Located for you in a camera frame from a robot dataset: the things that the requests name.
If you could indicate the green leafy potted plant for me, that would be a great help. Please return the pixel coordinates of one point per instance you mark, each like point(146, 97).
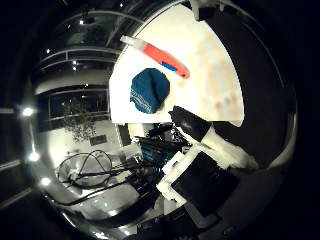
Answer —
point(80, 120)

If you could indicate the blue and black equipment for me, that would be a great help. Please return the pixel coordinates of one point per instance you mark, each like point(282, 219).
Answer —
point(156, 151)

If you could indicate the blue cloth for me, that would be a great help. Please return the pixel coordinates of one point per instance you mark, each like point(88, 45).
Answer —
point(149, 90)

